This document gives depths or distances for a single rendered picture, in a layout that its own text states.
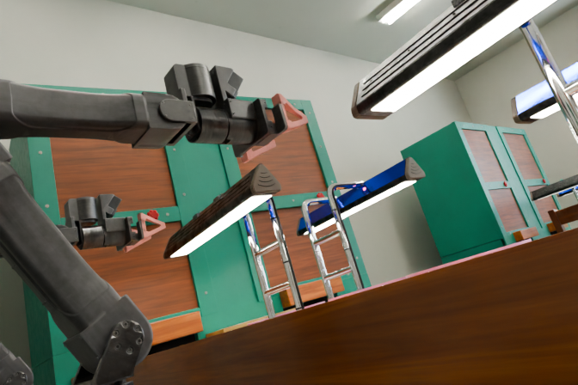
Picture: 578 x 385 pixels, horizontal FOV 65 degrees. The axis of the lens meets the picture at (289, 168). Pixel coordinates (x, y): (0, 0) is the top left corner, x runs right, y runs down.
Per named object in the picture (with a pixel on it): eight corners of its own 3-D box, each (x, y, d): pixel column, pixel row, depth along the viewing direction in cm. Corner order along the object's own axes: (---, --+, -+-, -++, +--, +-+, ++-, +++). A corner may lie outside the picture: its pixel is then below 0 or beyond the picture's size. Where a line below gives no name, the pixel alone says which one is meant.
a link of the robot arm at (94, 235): (98, 224, 119) (70, 226, 114) (106, 216, 115) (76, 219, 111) (101, 249, 117) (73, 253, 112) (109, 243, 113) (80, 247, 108)
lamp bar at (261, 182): (255, 192, 104) (247, 163, 106) (163, 259, 150) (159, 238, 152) (283, 189, 109) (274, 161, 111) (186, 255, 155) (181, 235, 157)
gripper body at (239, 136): (235, 126, 83) (199, 123, 78) (267, 98, 76) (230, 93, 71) (243, 158, 81) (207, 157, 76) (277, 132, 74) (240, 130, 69)
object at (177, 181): (52, 356, 136) (21, 82, 164) (31, 369, 177) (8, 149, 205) (367, 272, 218) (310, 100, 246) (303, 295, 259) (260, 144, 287)
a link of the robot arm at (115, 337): (113, 329, 56) (64, 341, 52) (140, 316, 50) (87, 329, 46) (121, 382, 54) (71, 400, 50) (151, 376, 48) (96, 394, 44)
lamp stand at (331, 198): (373, 321, 134) (328, 181, 147) (332, 330, 149) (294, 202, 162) (414, 306, 146) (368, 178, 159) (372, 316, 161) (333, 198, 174)
